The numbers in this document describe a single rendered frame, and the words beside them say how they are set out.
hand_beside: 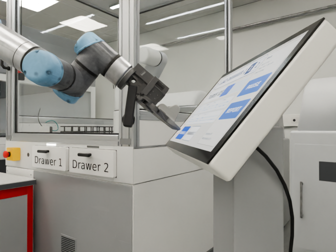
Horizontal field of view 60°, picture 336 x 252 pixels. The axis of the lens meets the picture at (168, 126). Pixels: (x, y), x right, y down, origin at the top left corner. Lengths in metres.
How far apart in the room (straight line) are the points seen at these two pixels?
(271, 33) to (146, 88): 3.67
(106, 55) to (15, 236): 1.13
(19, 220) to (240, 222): 1.21
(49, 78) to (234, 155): 0.43
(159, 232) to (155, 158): 0.32
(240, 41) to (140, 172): 3.56
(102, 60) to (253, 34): 3.77
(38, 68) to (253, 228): 0.59
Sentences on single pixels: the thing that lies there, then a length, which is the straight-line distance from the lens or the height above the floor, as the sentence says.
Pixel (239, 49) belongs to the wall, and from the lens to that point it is 4.50.
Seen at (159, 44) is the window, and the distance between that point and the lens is 1.34.
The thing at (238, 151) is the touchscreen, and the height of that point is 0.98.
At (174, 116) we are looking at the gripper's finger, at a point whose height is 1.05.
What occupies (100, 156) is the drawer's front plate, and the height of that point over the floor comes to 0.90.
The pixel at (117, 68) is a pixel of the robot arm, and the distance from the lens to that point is 0.80.
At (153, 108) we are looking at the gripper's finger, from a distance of 0.78.
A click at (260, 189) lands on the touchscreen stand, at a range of 0.69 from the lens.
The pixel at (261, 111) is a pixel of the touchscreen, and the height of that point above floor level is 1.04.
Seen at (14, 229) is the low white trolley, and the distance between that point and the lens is 1.67.
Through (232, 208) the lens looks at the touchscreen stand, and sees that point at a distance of 0.68.
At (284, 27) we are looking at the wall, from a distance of 4.34.
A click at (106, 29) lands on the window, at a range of 1.34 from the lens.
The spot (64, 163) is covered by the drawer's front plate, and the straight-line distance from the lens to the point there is 1.44.
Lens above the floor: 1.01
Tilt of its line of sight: 1 degrees up
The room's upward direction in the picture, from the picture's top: straight up
